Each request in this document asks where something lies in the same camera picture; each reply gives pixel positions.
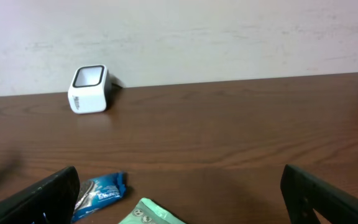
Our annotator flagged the mint green wipes packet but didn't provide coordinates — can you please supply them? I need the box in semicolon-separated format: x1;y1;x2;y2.
119;198;186;224

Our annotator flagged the blue Oreo cookie pack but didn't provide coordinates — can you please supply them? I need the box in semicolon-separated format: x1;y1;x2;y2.
71;172;126;223

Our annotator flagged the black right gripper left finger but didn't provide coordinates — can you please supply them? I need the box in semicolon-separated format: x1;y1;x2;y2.
0;166;80;224

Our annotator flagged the white barcode scanner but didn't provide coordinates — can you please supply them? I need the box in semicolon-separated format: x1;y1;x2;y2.
67;65;112;114

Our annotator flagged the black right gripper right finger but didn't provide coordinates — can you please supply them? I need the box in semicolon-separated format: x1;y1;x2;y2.
280;164;358;224

